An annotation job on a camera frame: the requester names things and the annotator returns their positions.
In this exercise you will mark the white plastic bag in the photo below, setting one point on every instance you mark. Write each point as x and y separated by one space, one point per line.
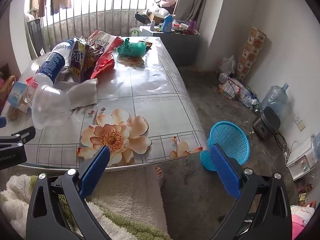
228 65

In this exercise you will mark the small white bottle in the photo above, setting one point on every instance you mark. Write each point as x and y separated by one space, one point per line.
153 25

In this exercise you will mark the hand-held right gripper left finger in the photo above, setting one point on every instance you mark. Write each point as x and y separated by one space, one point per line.
96 166

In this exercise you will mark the small snack packet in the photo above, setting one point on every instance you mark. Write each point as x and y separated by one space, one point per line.
146 44

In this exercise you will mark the plastic water bottle blue label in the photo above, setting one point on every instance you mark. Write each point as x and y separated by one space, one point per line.
53 61

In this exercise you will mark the large blue water jug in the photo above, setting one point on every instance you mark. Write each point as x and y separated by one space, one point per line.
273 97

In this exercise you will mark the pink clothes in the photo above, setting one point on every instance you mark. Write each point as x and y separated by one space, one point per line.
168 2

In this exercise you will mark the white cloth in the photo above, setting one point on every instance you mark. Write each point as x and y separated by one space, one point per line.
82 92

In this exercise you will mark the floral top table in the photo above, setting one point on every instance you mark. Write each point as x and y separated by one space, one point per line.
140 92

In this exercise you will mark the red white chestnut bag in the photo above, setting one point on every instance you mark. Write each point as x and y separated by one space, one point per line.
105 40

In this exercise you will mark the white bag green logo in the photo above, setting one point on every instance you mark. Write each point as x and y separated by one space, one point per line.
135 32

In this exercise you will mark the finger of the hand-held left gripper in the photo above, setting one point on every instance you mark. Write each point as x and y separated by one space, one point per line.
25 133
2 122

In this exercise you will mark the clear plastic cup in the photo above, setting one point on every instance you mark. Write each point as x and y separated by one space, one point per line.
50 105

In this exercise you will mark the person's bare foot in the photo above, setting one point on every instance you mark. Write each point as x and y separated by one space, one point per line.
159 176

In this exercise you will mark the cream fleece pants leg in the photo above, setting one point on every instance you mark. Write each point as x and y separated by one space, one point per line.
132 195

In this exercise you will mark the small blue white box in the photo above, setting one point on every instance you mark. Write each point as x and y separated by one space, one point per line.
18 95

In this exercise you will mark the blue detergent bottle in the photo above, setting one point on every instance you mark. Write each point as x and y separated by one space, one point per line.
168 25

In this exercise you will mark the grey rice cooker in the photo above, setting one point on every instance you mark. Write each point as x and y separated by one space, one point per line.
267 122

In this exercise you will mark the pink cloth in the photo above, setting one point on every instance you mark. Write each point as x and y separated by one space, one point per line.
301 217

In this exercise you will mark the dark board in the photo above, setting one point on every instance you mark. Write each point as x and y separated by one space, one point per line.
36 37

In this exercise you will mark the black object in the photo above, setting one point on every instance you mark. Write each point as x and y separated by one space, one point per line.
142 18

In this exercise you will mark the grey cabinet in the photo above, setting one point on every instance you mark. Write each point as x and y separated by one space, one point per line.
180 50

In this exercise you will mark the white fleece blanket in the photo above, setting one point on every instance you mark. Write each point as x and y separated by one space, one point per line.
15 200

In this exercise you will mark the red snack packet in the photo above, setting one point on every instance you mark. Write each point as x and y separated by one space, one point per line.
103 65

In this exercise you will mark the pile of packaging waste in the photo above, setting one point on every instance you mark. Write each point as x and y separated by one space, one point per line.
233 88

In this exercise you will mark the blue plastic basket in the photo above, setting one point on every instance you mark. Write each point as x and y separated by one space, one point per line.
230 137

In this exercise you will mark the purple snack bag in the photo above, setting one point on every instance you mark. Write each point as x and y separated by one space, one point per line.
77 60

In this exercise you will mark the wall socket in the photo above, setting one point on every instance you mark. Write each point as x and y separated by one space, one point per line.
299 123

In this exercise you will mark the grey curtain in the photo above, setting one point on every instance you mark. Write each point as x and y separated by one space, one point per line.
190 2

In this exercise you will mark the tall patterned cardboard box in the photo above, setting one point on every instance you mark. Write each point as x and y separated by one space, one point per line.
251 52

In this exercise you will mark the green plastic bag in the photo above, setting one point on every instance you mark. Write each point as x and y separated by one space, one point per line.
131 48

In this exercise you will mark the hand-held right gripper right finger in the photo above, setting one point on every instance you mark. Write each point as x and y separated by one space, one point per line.
225 172

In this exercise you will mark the white appliance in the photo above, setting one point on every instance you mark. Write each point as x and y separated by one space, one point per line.
300 160

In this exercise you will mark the purple cup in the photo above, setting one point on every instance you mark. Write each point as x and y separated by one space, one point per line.
192 27

